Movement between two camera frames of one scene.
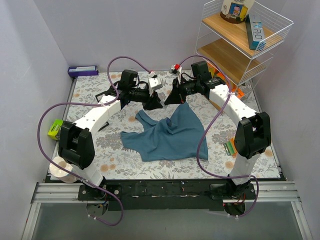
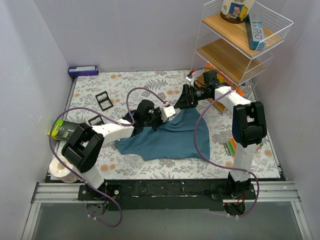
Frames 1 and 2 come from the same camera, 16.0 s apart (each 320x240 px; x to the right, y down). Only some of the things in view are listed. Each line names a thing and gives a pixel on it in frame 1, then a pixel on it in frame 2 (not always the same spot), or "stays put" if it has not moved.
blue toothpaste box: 255,32 stays put
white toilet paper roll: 66,176 stays put
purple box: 81,71 stays put
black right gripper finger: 177,94 → 189,98
